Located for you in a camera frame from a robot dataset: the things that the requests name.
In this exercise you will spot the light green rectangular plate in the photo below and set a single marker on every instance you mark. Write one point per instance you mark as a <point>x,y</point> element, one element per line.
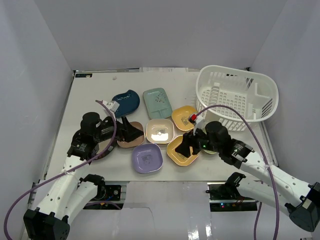
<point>157,103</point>

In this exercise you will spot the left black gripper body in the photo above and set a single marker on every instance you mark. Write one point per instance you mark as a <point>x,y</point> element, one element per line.
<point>122,130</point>

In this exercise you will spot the purple square plate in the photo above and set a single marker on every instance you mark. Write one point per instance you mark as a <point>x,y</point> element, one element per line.
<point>147,158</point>

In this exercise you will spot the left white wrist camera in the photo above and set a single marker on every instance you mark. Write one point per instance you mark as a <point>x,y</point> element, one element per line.
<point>111,106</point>

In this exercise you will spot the green square plate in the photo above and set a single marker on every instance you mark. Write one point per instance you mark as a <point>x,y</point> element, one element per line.
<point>208,151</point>

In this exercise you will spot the round dark mirrored plate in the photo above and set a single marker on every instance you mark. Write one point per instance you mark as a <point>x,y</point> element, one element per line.
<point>102,145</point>

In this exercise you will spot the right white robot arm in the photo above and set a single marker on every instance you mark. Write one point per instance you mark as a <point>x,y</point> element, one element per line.
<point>268,184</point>

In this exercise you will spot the brown square plate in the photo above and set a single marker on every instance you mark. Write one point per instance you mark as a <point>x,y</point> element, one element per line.
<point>138,141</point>

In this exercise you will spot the white plastic dish basket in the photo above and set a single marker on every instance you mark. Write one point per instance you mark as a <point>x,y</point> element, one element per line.
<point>238,95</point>

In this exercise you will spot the yellow square plate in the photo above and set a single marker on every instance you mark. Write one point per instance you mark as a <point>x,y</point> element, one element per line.
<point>180,117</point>
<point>176,157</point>

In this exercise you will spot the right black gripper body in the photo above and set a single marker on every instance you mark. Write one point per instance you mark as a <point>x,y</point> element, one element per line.
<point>203,143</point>

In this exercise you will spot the cream square plate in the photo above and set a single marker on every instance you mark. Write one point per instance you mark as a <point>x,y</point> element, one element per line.
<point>160,131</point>

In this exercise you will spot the dark blue leaf plate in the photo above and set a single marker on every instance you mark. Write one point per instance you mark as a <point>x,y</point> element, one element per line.
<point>128,102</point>

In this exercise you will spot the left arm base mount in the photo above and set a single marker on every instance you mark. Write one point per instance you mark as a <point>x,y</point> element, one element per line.
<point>108,198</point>

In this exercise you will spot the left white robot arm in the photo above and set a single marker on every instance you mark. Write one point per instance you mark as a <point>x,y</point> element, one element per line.
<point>53,216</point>

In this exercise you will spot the papers at table back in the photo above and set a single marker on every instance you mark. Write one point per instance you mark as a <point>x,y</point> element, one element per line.
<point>163,70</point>

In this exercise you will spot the yellow square plate front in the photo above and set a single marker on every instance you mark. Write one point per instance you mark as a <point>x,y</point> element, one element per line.
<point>176,157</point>

